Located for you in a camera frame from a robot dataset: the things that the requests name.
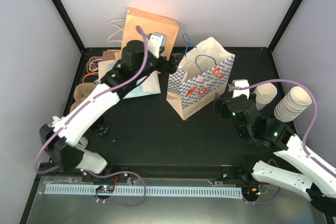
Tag blue checkered paper bag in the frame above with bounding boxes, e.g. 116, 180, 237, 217
166, 37, 235, 120

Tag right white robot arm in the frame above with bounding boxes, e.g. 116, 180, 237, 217
214, 94, 335, 217

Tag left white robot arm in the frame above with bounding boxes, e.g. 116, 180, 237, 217
34, 39, 183, 182

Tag white paper bag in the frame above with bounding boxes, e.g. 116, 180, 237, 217
140, 72, 161, 95

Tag light blue paper bag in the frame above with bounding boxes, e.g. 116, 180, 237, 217
124, 86, 144, 99

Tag orange paper bag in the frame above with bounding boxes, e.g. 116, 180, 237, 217
121, 7, 179, 58

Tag short stack paper cups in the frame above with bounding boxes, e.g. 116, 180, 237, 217
254, 83, 278, 111

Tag brown flat paper bag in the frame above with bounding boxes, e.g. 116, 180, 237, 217
102, 49, 121, 61

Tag beige kraft paper bag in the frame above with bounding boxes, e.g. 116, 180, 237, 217
98, 59, 118, 80

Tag tall stack paper cups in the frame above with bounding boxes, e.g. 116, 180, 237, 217
274, 86, 312, 122

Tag brown pulp cup carrier stack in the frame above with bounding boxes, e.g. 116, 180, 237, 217
69, 83, 96, 113

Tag blue bag handle cord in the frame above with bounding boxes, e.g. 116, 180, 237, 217
195, 55, 218, 75

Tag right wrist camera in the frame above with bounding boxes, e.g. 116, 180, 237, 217
228, 79, 250, 100

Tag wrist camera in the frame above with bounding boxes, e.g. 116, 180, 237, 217
148, 32, 167, 58
228, 79, 250, 100

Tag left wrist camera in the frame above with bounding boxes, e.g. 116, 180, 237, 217
148, 32, 167, 58

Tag orange bag handle cord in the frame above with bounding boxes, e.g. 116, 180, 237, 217
82, 72, 99, 82

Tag light blue cable duct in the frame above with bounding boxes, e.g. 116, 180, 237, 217
44, 184, 243, 199

